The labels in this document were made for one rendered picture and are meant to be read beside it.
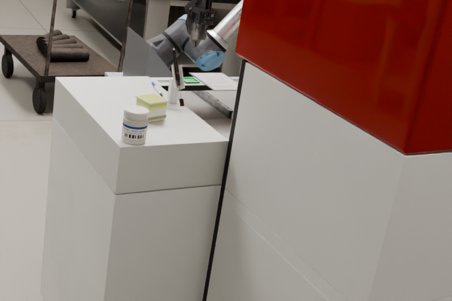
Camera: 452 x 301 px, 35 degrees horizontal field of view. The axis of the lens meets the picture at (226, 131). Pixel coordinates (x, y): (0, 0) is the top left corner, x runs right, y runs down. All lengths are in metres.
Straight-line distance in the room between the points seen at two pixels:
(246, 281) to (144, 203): 0.37
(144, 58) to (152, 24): 2.59
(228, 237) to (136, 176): 0.35
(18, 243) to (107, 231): 1.31
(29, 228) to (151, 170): 1.55
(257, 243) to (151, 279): 0.40
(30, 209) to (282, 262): 1.98
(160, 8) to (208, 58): 2.55
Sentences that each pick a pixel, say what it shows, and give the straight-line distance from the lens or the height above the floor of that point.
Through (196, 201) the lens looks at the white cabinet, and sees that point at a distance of 2.19.
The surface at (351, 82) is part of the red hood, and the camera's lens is 1.68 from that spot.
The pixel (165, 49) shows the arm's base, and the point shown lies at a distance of 2.98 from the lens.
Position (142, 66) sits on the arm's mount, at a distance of 2.89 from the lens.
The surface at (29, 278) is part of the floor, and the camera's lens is 3.17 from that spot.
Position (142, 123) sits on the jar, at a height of 1.03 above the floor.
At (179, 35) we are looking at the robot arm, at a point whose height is 1.05.
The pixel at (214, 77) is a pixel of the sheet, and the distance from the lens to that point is 2.78.
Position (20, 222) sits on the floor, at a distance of 3.58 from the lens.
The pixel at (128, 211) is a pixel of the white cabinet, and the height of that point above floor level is 0.76.
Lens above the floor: 1.73
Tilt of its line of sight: 20 degrees down
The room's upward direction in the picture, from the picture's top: 9 degrees clockwise
